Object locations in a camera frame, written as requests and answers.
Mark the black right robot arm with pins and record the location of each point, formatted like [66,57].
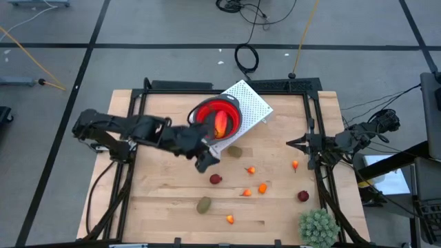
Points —
[358,136]

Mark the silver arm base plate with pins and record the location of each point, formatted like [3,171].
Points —
[101,148]

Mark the small orange toy peach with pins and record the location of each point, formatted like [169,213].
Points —
[247,193]
[230,219]
[295,164]
[251,170]

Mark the green artificial plant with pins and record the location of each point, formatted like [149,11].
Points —
[318,229]

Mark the dark red toy pomegranate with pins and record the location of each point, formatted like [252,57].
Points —
[215,179]
[303,196]

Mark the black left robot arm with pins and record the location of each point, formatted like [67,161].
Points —
[103,124]

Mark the orange toy tangerine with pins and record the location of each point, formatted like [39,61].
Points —
[262,188]

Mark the black aluminium rig frame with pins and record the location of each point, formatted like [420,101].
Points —
[310,93]

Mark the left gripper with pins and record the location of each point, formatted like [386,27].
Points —
[198,144]

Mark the black rectangular box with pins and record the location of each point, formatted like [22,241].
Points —
[182,85]

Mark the black diagonal beam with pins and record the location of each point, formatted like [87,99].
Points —
[389,162]

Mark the black perforated box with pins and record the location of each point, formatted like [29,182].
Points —
[286,84]

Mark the white sheet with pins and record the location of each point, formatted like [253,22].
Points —
[387,179]

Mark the red orange toy mango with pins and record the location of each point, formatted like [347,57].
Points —
[221,124]

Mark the grey metal floor base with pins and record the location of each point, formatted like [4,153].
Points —
[38,2]

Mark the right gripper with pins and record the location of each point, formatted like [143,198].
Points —
[317,146]

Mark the black floor stand foot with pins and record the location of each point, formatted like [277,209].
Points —
[4,115]

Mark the grey metal floor bar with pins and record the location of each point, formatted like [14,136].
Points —
[17,81]

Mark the white perforated metal riser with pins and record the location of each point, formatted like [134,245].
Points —
[253,103]

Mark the brown toy kiwi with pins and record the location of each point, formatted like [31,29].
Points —
[235,152]
[203,205]

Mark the grey cabinet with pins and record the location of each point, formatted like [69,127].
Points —
[430,113]

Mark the black keyboard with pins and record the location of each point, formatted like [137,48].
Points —
[429,220]

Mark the red collapsible bowl grey rim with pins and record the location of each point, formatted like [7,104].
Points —
[232,108]

